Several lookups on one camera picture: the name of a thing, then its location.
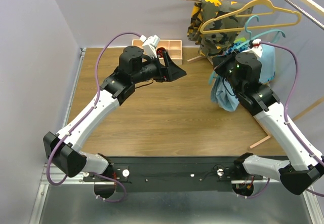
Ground yellow plastic hanger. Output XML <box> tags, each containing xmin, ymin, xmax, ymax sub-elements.
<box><xmin>199</xmin><ymin>0</ymin><xmax>302</xmax><ymax>35</ymax></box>

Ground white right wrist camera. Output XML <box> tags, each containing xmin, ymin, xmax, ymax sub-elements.
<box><xmin>249</xmin><ymin>39</ymin><xmax>263</xmax><ymax>58</ymax></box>

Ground camouflage shorts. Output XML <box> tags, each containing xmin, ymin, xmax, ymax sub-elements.
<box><xmin>187</xmin><ymin>0</ymin><xmax>249</xmax><ymax>57</ymax></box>

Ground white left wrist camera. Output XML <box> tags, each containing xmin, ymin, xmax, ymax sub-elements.
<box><xmin>140</xmin><ymin>34</ymin><xmax>160</xmax><ymax>58</ymax></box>

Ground teal plastic hanger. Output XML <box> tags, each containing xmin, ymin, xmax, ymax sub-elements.
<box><xmin>208</xmin><ymin>15</ymin><xmax>287</xmax><ymax>87</ymax></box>

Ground wooden compartment tray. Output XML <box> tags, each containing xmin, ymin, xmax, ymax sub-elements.
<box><xmin>131</xmin><ymin>39</ymin><xmax>183</xmax><ymax>65</ymax></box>

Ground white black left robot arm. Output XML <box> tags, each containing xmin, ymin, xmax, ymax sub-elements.
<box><xmin>43</xmin><ymin>46</ymin><xmax>187</xmax><ymax>181</ymax></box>

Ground wooden clothes rack frame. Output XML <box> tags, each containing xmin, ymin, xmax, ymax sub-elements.
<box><xmin>187</xmin><ymin>0</ymin><xmax>324</xmax><ymax>150</ymax></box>

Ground blue shark print shorts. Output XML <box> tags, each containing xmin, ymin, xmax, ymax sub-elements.
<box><xmin>219</xmin><ymin>38</ymin><xmax>275</xmax><ymax>84</ymax></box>

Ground aluminium table edge rail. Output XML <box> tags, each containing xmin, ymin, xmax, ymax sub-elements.
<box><xmin>61</xmin><ymin>47</ymin><xmax>87</xmax><ymax>128</ymax></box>

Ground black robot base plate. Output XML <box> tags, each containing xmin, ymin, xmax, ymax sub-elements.
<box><xmin>83</xmin><ymin>156</ymin><xmax>264</xmax><ymax>193</ymax></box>

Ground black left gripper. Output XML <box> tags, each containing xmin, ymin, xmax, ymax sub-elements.
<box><xmin>132</xmin><ymin>51</ymin><xmax>187</xmax><ymax>84</ymax></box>

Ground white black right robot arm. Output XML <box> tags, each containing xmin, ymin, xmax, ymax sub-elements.
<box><xmin>212</xmin><ymin>52</ymin><xmax>323</xmax><ymax>195</ymax></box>

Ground orange black rolled sock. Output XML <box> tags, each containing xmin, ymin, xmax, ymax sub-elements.
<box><xmin>156</xmin><ymin>47</ymin><xmax>167</xmax><ymax>58</ymax></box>

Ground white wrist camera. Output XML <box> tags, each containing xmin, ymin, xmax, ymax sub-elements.
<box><xmin>140</xmin><ymin>34</ymin><xmax>160</xmax><ymax>58</ymax></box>
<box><xmin>249</xmin><ymin>39</ymin><xmax>263</xmax><ymax>58</ymax></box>

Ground aluminium front frame rail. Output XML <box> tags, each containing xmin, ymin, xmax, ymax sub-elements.
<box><xmin>30</xmin><ymin>166</ymin><xmax>322</xmax><ymax>223</ymax></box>

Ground light blue trousers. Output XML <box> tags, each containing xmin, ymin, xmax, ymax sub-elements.
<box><xmin>209</xmin><ymin>45</ymin><xmax>275</xmax><ymax>111</ymax></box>

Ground metal hanging rod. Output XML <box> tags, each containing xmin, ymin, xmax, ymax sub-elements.
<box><xmin>284</xmin><ymin>0</ymin><xmax>323</xmax><ymax>30</ymax></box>

